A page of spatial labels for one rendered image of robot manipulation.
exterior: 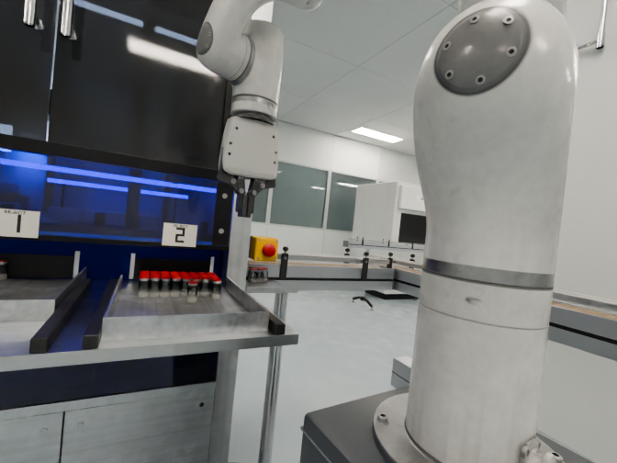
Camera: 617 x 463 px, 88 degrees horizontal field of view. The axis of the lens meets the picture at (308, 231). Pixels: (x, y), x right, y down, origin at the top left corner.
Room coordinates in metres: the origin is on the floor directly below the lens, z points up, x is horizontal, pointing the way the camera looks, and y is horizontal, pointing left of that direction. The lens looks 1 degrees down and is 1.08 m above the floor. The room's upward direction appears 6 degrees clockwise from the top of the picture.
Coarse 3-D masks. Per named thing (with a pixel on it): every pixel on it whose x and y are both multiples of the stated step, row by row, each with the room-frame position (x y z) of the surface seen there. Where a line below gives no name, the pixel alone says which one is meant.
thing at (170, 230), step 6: (168, 228) 0.84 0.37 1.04; (174, 228) 0.85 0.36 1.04; (186, 228) 0.86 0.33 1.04; (192, 228) 0.87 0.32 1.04; (168, 234) 0.84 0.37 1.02; (174, 234) 0.85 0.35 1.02; (186, 234) 0.86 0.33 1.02; (192, 234) 0.87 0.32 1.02; (168, 240) 0.84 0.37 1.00; (174, 240) 0.85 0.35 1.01; (180, 240) 0.85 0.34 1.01; (186, 240) 0.86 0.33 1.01; (192, 240) 0.87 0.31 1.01; (186, 246) 0.86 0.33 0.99; (192, 246) 0.87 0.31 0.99
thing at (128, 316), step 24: (120, 288) 0.74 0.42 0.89; (240, 288) 0.75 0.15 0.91; (120, 312) 0.59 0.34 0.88; (144, 312) 0.61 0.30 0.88; (168, 312) 0.62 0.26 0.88; (192, 312) 0.64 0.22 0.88; (216, 312) 0.65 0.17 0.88; (240, 312) 0.56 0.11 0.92; (264, 312) 0.58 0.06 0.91; (120, 336) 0.48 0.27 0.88; (144, 336) 0.49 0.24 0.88; (168, 336) 0.51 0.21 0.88
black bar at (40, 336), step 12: (84, 288) 0.67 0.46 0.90; (72, 300) 0.58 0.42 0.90; (60, 312) 0.51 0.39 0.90; (72, 312) 0.56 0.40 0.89; (48, 324) 0.45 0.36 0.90; (60, 324) 0.47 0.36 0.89; (36, 336) 0.41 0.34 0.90; (48, 336) 0.42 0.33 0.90; (36, 348) 0.41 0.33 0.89; (48, 348) 0.42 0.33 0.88
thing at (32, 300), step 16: (80, 272) 0.75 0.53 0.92; (0, 288) 0.66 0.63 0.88; (16, 288) 0.68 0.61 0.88; (32, 288) 0.69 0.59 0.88; (48, 288) 0.70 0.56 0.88; (64, 288) 0.60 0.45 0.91; (0, 304) 0.49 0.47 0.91; (16, 304) 0.50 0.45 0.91; (32, 304) 0.51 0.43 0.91; (48, 304) 0.52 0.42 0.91; (0, 320) 0.49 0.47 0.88; (16, 320) 0.50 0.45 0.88; (32, 320) 0.51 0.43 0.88
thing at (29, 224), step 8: (0, 216) 0.68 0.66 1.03; (8, 216) 0.69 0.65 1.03; (16, 216) 0.70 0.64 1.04; (24, 216) 0.70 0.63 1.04; (32, 216) 0.71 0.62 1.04; (0, 224) 0.68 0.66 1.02; (8, 224) 0.69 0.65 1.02; (16, 224) 0.70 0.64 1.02; (24, 224) 0.70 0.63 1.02; (32, 224) 0.71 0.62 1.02; (0, 232) 0.68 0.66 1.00; (8, 232) 0.69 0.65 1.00; (16, 232) 0.70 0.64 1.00; (24, 232) 0.70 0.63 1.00; (32, 232) 0.71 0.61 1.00
